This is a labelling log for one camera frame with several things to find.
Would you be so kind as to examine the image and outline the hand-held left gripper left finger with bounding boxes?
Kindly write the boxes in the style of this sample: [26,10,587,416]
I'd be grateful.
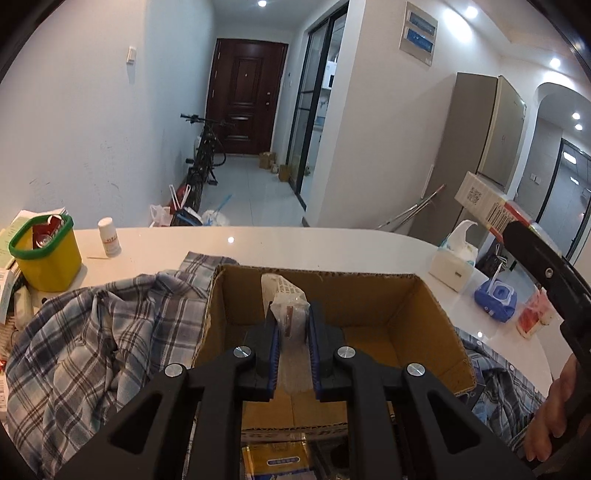
[53,300,280,480]

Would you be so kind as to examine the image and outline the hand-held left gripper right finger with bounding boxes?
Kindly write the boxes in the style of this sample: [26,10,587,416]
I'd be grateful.
[307,300,536,480]

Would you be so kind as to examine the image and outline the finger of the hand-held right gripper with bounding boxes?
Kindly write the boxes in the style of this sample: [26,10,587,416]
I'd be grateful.
[502,222,591,357]

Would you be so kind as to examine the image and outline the clear plastic packet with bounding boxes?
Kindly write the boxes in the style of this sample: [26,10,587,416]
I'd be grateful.
[261,273,311,393]

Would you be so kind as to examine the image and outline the brown cardboard box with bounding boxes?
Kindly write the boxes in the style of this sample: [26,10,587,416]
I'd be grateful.
[191,264,477,445]

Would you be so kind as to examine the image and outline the white and red carton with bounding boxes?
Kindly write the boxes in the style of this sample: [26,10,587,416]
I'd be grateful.
[455,172,564,257]

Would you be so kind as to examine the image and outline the gold and blue cigarette pack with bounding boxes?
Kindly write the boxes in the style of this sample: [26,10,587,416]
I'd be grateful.
[241,440,317,480]

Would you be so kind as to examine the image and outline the person's right hand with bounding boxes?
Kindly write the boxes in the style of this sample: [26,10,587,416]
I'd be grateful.
[524,354,583,463]

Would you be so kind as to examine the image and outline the red snack packet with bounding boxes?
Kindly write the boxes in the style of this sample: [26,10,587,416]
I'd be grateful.
[516,288,561,340]

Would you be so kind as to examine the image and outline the blue wet wipes pack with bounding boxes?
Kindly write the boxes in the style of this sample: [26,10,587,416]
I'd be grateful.
[475,277,518,322]

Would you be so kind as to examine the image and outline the dark framed glass door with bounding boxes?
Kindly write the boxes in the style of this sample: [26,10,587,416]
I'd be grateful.
[538,137,591,265]

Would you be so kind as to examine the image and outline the white tissue box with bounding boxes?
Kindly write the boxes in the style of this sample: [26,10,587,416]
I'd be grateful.
[428,220,479,292]

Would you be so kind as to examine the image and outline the beige refrigerator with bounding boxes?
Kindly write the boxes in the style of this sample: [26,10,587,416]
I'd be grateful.
[411,73,528,247]

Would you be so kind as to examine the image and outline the leaning thin sticks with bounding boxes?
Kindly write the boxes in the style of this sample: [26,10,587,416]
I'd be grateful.
[376,185,448,230]

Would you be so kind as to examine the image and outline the blue dustpan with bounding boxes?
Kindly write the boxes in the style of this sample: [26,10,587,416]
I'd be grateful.
[171,208,203,227]

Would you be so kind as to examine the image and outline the blue plaid shirt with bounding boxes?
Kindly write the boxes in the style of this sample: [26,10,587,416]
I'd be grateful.
[4,251,552,480]

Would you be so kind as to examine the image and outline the white pill bottle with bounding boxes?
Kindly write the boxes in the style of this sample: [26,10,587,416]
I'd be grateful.
[98,218,122,258]

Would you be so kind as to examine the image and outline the black bicycle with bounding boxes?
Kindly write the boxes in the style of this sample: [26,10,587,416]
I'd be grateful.
[180,113,237,212]

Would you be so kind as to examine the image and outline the yellow container with green rim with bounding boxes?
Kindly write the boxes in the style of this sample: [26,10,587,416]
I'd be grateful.
[9,215,83,292]

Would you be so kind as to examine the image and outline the sliding glass door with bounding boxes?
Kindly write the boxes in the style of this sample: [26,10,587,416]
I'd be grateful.
[286,2,349,195]

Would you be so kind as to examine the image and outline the dark brown entrance door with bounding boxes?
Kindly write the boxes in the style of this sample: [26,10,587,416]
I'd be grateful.
[205,39,289,158]

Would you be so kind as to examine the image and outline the pile of papers and boxes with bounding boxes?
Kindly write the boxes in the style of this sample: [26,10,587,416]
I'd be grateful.
[0,209,70,361]

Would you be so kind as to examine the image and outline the grey wall electrical panel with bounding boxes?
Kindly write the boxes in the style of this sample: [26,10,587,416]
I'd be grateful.
[399,1,438,68]

